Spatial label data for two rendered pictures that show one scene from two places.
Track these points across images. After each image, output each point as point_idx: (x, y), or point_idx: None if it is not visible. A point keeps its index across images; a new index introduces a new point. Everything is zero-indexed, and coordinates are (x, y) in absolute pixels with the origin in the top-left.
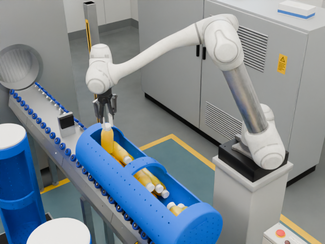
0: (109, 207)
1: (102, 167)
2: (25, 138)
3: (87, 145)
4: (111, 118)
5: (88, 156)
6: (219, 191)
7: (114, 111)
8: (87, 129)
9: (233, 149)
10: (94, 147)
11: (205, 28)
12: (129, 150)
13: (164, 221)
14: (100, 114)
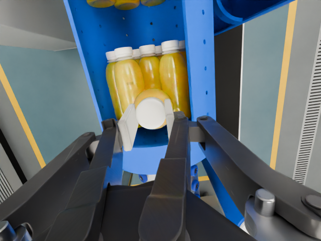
0: None
1: (210, 4)
2: (241, 216)
3: (208, 110)
4: (124, 115)
5: (214, 85)
6: (0, 11)
7: (91, 135)
8: (191, 160)
9: None
10: (203, 86)
11: None
12: (105, 100)
13: None
14: (188, 130)
